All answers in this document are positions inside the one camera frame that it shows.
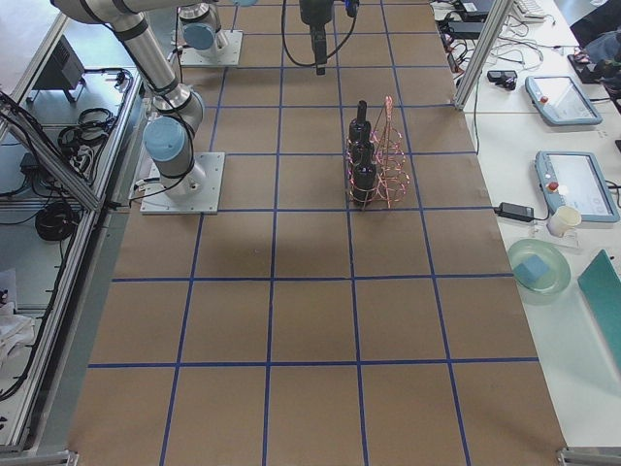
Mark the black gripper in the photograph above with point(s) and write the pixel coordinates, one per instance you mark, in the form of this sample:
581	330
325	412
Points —
314	12

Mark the dark wine bottle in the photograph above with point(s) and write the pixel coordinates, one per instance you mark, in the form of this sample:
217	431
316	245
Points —
361	154
363	183

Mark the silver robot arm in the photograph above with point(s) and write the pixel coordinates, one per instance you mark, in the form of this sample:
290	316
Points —
169	138
201	27

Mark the dark wine bottle in basket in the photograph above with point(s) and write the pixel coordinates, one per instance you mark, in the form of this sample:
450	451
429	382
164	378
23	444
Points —
363	183

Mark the blue teach pendant far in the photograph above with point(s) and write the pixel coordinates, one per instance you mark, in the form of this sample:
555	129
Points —
561	101

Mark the blue teach pendant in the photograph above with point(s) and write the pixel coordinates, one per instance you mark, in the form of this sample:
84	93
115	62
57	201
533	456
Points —
561	101
575	179

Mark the black power adapter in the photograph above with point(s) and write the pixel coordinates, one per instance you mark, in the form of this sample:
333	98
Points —
515	212

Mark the blue teach pendant near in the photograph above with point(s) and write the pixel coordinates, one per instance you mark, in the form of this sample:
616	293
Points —
575	179

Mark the white paper cup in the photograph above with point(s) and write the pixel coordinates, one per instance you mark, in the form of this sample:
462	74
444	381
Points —
564	219

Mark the blue sponge block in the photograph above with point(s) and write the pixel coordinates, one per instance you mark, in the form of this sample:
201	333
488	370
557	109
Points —
530	269

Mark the green glass bowl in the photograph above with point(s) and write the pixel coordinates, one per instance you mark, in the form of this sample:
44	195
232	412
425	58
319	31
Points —
559	276

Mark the teal board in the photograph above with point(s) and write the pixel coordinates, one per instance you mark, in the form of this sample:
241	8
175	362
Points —
600	285

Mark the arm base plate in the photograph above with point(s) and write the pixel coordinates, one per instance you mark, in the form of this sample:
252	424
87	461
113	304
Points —
197	193
228	57

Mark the copper wire wine basket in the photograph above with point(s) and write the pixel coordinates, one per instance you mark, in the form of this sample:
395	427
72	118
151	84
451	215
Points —
392	180

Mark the aluminium frame post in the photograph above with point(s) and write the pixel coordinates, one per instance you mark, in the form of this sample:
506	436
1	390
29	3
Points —
488	36

